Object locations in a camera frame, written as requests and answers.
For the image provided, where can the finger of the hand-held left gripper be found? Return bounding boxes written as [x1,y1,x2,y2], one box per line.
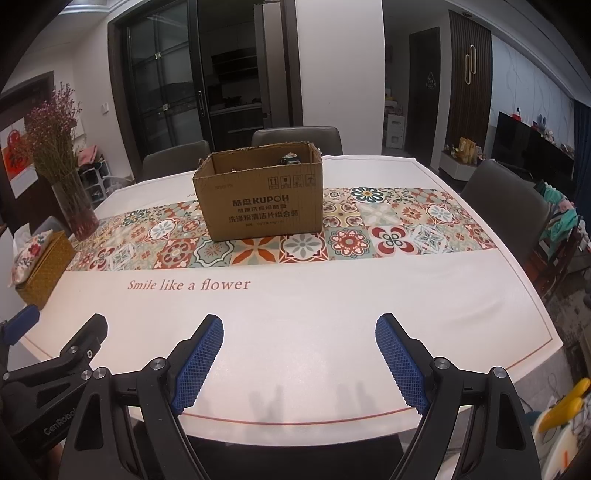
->
[0,305,41,347]
[55,314,109,370]

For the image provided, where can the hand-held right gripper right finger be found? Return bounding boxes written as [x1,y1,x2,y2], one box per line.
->
[375,314,542,480]

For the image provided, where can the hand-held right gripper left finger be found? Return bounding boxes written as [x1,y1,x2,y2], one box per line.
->
[58,314,225,480]

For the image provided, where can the brown cardboard box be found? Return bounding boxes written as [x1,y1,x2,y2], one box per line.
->
[193,141,324,241]

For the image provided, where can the woven yellow tissue box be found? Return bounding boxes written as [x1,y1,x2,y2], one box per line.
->
[16,231,77,310]

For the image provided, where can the floral fabric tissue pouch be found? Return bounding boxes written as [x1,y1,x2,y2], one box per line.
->
[9,228,51,284]

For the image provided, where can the white tile-pattern tablecloth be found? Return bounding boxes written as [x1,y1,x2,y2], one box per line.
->
[21,154,564,437]

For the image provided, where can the white shoe rack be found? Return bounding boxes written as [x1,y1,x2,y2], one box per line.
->
[76,161,114,204]

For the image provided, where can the yellow white toy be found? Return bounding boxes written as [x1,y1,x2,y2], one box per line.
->
[531,377,591,480]

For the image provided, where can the dark wooden rack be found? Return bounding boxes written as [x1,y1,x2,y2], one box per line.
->
[531,217,591,305]

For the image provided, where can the dried pink flowers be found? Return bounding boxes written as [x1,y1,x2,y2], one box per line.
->
[21,83,84,185]

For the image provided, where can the grey chair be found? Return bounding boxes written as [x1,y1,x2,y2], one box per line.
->
[141,140,212,182]
[250,127,343,157]
[461,159,552,264]

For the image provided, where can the grey television cabinet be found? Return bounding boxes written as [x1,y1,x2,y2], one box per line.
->
[438,150,490,181]

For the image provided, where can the teal clothing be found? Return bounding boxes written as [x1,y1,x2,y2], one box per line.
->
[536,182,583,245]

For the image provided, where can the glass vase with dried flowers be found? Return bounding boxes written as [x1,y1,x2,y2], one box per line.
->
[0,71,61,232]

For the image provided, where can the white storage box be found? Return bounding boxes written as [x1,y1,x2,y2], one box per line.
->
[385,113,406,149]

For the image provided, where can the dark wooden door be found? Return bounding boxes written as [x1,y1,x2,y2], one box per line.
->
[409,27,441,160]

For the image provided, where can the black television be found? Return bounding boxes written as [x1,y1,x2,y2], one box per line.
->
[492,111,578,188]

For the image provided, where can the dark glass sliding door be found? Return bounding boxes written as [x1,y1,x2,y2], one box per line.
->
[108,0,303,181]

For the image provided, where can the slatted wooden panel door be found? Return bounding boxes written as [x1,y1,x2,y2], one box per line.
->
[448,10,492,153]

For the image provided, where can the blue curtain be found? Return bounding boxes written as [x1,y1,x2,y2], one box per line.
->
[573,99,591,148]

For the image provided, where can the red and white wall poster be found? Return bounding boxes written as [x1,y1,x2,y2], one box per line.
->
[0,115,35,195]

